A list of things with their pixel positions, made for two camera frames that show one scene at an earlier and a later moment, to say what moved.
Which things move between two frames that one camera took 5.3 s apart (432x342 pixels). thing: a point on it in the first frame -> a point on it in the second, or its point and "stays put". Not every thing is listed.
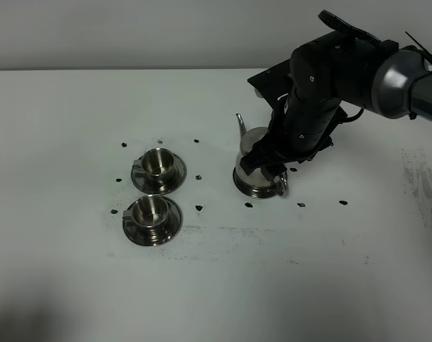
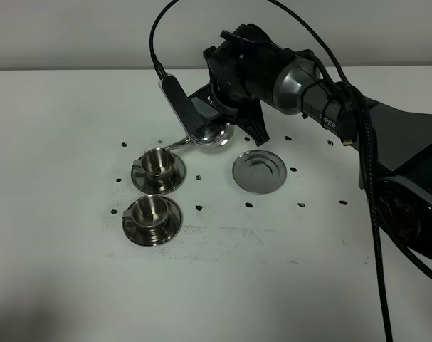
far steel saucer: x=163 y=186 stays put
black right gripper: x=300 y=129 -> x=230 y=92
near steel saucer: x=136 y=234 stays put
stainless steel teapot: x=256 y=184 -> x=214 y=138
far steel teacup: x=156 y=162 stays put
